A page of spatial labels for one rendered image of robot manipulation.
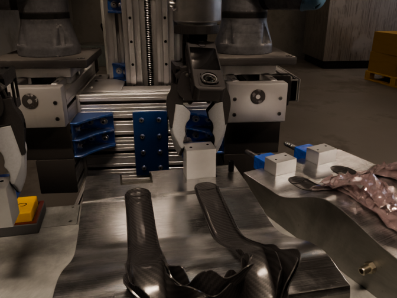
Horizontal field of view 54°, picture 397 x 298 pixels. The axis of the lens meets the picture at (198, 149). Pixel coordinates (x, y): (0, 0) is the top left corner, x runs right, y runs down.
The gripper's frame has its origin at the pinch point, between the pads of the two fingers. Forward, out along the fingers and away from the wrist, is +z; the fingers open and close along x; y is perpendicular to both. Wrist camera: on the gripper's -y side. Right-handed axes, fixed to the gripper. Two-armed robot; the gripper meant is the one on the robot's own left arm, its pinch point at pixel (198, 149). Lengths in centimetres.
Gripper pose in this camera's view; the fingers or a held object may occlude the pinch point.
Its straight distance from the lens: 65.5
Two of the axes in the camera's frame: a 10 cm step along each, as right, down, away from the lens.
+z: -0.1, 9.3, 3.6
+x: -9.8, 0.6, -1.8
